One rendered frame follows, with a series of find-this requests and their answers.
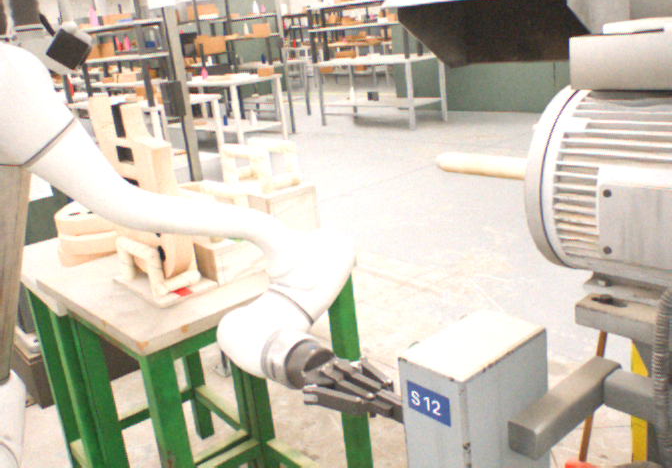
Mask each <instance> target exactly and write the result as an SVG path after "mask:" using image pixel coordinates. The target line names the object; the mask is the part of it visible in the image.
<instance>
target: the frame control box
mask: <svg viewBox="0 0 672 468"><path fill-rule="evenodd" d="M397 361H398V371H399V382H400V392H401V402H402V412H403V423H404V433H405V443H406V453H407V463H408V468H550V467H551V457H550V450H549V451H548V452H547V453H545V454H544V455H543V456H542V457H541V458H540V459H538V460H532V459H530V458H528V457H526V456H524V455H522V454H519V453H517V452H515V451H513V450H511V449H510V447H509V443H508V421H509V420H510V419H512V418H513V417H514V416H516V415H517V414H518V413H520V412H521V411H522V410H523V409H525V408H526V407H527V406H529V405H530V404H531V403H533V402H534V401H535V400H537V399H538V398H539V397H541V396H542V395H543V394H545V393H546V392H547V391H548V359H547V330H546V327H544V326H542V325H539V324H535V323H532V322H528V321H525V320H522V319H518V318H515V317H511V316H508V315H504V314H501V313H497V312H494V311H491V310H487V309H479V310H477V311H475V312H474V313H472V314H470V315H468V316H467V317H465V318H463V319H461V320H459V321H458V322H456V323H454V324H452V325H451V326H449V327H447V328H445V329H443V330H442V331H440V332H438V333H436V334H435V335H433V336H431V337H429V338H427V339H426V340H424V341H422V342H420V343H419V344H417V345H415V346H413V347H411V348H410V349H408V350H406V351H404V352H403V353H401V354H399V356H398V358H397ZM610 468H663V467H662V466H661V465H659V464H657V463H654V462H650V461H635V462H630V463H624V464H620V465H617V466H613V467H610Z"/></svg>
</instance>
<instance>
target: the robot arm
mask: <svg viewBox="0 0 672 468"><path fill-rule="evenodd" d="M32 173H33V174H35V175H36V176H38V177H40V178H41V179H43V180H44V181H46V182H48V183H49V184H51V185H52V186H54V187H55V188H57V189H58V190H60V191H61V192H63V193H64V194H66V195H67V196H69V197H70V198H72V199H73V200H75V201H76V202H78V203H79V204H81V205H82V206H84V207H85V208H87V209H88V210H90V211H91V212H93V213H95V214H96V215H98V216H100V217H102V218H104V219H106V220H108V221H110V222H112V223H115V224H117V225H120V226H123V227H126V228H130V229H134V230H139V231H144V232H152V233H163V234H177V235H191V236H205V237H219V238H233V239H241V240H245V241H249V242H251V243H253V244H255V245H256V246H257V247H259V248H260V249H261V250H262V252H263V253H264V255H265V257H266V266H265V271H266V273H267V274H268V275H269V280H270V283H271V285H270V287H269V288H268V289H267V291H266V292H265V293H264V294H263V295H262V296H261V297H260V298H259V299H257V300H256V301H255V302H253V303H252V304H250V305H248V306H247V307H242V308H238V309H236V310H234V311H231V312H230V313H228V314H226V315H225V316H224V317H223V319H222V320H221V322H220V324H219V326H218V330H217V341H218V344H219V346H220V348H221V349H222V350H223V352H224V353H225V354H226V355H227V356H228V357H230V358H231V360H232V361H233V362H234V363H235V364H236V365H237V366H239V367H240V368H242V369H243V370H245V371H247V372H248V373H250V374H252V375H255V376H258V377H260V378H269V379H270V380H272V381H274V382H277V383H279V384H281V385H283V386H285V387H287V388H288V389H291V390H302V394H303V401H304V404H305V405H318V406H322V407H325V408H328V409H332V410H335V411H339V412H342V413H346V414H349V415H353V416H356V417H362V416H363V415H364V412H369V416H370V418H375V417H376V416H377V414H379V415H381V416H383V417H385V418H391V419H393V420H395V421H397V422H399V423H401V424H403V425H404V423H403V412H402V402H401V396H400V395H398V394H396V393H395V392H394V381H393V380H392V379H391V378H389V377H388V376H387V375H385V374H384V373H383V372H381V371H380V370H379V369H377V368H376V367H375V366H373V365H372V364H371V363H369V362H368V359H367V357H366V356H360V357H359V361H357V362H352V363H350V361H349V360H346V359H339V358H338V357H337V356H336V355H335V354H334V353H333V351H332V350H330V349H329V348H326V347H324V346H322V345H321V344H320V342H319V341H318V340H317V339H316V338H314V337H312V336H310V335H307V334H308V332H309V330H310V328H311V327H312V326H313V324H314V323H315V322H316V321H317V320H318V319H319V317H320V316H322V315H323V314H324V313H325V312H326V310H327V309H328V308H329V307H330V305H331V304H332V303H333V301H334V300H335V299H336V297H337V296H338V294H339V293H340V291H341V289H342V288H343V286H344V285H345V283H346V281H347V279H348V277H349V275H350V273H351V270H352V268H353V264H354V259H355V254H354V248H353V245H352V243H351V241H350V240H349V238H348V237H347V236H346V235H345V234H344V233H342V232H341V231H339V230H337V229H334V228H329V227H325V228H320V229H317V230H314V231H313V232H311V233H310V234H309V233H308V232H305V231H303V232H294V231H292V230H290V229H289V228H288V227H286V226H285V225H284V224H282V223H281V222H279V221H278V220H276V219H275V218H273V217H271V216H269V215H267V214H265V213H262V212H260V211H257V210H253V209H249V208H245V207H240V206H233V205H227V204H220V203H213V202H206V201H200V200H193V199H186V198H179V197H173V196H166V195H160V194H155V193H151V192H147V191H144V190H142V189H139V188H137V187H135V186H133V185H131V184H129V183H128V182H126V181H125V180H124V179H123V178H122V177H120V176H119V175H118V174H117V173H116V171H115V170H114V169H113V168H112V167H111V165H110V164H109V163H108V161H107V160H106V159H105V157H104V156H103V155H102V153H101V152H100V151H99V149H98V148H97V146H96V145H95V144H94V142H93V141H92V139H91V138H90V136H89V135H88V134H87V132H86V131H85V129H84V128H83V126H82V125H81V123H80V122H79V121H78V120H77V119H76V117H75V116H74V115H73V114H72V113H71V111H70V110H69V109H68V108H67V107H66V105H65V104H64V103H63V102H62V100H61V99H60V98H59V96H58V95H57V94H56V92H55V90H54V86H53V82H52V79H51V76H50V74H49V72H48V70H47V69H46V68H45V66H44V65H43V64H42V63H41V61H40V60H38V59H37V58H36V57H35V56H34V55H32V54H31V53H29V52H27V51H25V50H24V49H21V48H18V47H16V46H12V45H6V44H4V43H2V42H1V41H0V468H21V461H22V453H23V437H24V423H25V400H26V388H25V385H24V383H23V382H22V380H21V379H20V378H19V377H18V376H17V375H16V374H15V373H14V372H13V371H12V370H11V367H12V357H13V347H14V338H15V328H16V318H17V309H18V299H19V289H20V280H21V270H22V260H23V251H24V241H25V232H26V222H27V212H28V203H29V193H30V183H31V174H32ZM352 404H353V405H354V408H353V407H352Z"/></svg>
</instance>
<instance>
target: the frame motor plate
mask: <svg viewBox="0 0 672 468"><path fill-rule="evenodd" d="M656 312H657V307H653V306H649V305H645V304H640V303H636V302H632V301H628V300H624V299H619V298H615V297H612V295H609V294H598V293H594V292H592V293H591V294H589V295H587V296H586V297H584V298H583V299H581V300H580V301H578V302H577V303H576V304H575V323H576V324H578V325H582V326H585V327H589V328H592V329H596V330H600V331H603V332H607V333H610V334H614V335H618V336H621V337H625V338H628V339H632V340H636V341H639V342H643V343H646V344H650V345H652V344H653V343H654V342H653V339H654V337H653V336H654V335H655V334H654V333H653V332H654V331H655V330H654V327H655V325H654V324H655V323H656V322H655V321H654V320H655V319H656V317H655V316H656V315H657V314H656ZM670 326H671V328H670V332H669V334H670V336H669V338H670V339H669V342H670V343H669V344H668V345H669V346H670V347H669V348H668V349H669V350H672V324H670Z"/></svg>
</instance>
